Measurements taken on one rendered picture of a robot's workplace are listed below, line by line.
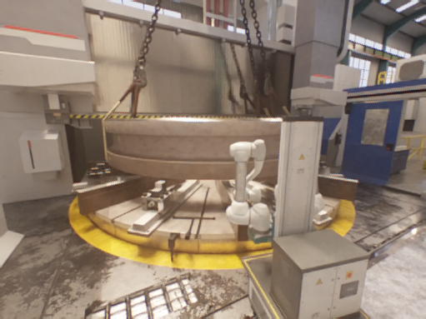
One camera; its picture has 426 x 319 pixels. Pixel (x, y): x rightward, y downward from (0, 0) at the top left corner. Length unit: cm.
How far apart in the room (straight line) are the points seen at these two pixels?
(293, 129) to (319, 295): 116
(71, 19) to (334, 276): 452
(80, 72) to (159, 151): 158
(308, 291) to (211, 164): 191
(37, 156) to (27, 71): 213
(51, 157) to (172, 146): 297
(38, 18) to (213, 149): 317
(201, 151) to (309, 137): 173
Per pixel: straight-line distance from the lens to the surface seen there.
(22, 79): 373
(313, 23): 696
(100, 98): 547
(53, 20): 428
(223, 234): 270
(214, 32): 644
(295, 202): 181
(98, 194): 367
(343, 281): 179
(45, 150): 531
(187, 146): 302
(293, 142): 165
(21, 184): 598
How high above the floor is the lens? 175
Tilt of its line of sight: 11 degrees down
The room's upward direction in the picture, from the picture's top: straight up
